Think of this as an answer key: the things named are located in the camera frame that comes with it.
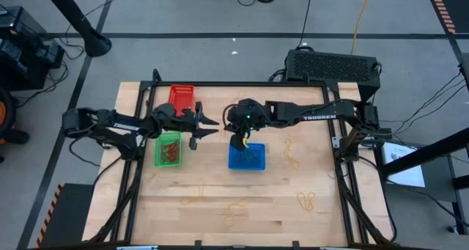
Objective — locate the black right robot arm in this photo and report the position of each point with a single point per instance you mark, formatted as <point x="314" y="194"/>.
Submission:
<point x="318" y="116"/>

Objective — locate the black computer case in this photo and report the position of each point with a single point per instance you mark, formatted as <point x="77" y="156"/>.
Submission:
<point x="329" y="66"/>

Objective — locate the black metal beam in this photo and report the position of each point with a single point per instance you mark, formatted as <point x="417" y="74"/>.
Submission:
<point x="432" y="151"/>

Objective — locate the black hazard-striped mat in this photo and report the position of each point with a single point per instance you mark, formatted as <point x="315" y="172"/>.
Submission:
<point x="69" y="213"/>
<point x="454" y="4"/>

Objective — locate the blue plastic basket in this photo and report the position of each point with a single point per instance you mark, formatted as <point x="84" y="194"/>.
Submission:
<point x="232" y="165"/>

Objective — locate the orange and black wheel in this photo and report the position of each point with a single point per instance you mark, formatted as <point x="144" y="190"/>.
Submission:
<point x="5" y="118"/>

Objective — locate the yellow rubber band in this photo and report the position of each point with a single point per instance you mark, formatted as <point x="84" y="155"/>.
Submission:
<point x="199" y="195"/>
<point x="307" y="200"/>
<point x="289" y="153"/>

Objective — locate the red plastic basket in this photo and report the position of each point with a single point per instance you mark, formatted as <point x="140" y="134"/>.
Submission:
<point x="181" y="96"/>

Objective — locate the black equipment cart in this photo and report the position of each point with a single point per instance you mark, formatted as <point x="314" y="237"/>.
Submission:
<point x="22" y="52"/>

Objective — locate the heap of red rubber bands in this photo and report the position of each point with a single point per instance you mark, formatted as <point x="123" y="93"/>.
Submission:
<point x="170" y="151"/>

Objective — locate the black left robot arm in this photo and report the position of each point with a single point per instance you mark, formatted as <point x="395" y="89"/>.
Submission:
<point x="121" y="126"/>

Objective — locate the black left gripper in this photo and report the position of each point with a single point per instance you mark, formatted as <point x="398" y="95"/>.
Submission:
<point x="176" y="121"/>

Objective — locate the green plastic basket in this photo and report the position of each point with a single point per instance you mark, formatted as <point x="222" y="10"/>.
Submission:
<point x="157" y="162"/>

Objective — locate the heap of teal rubber bands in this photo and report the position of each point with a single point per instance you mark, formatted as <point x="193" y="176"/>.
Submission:
<point x="251" y="157"/>

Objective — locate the black pole stand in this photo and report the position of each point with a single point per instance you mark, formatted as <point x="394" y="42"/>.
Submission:
<point x="78" y="19"/>

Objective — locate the white paper sheet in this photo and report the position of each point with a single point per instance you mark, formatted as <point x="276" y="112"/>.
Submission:
<point x="403" y="165"/>

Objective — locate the small yellow tag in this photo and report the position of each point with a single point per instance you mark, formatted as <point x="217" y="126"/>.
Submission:
<point x="244" y="143"/>

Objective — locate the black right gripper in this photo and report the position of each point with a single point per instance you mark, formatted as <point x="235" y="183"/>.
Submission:
<point x="242" y="116"/>

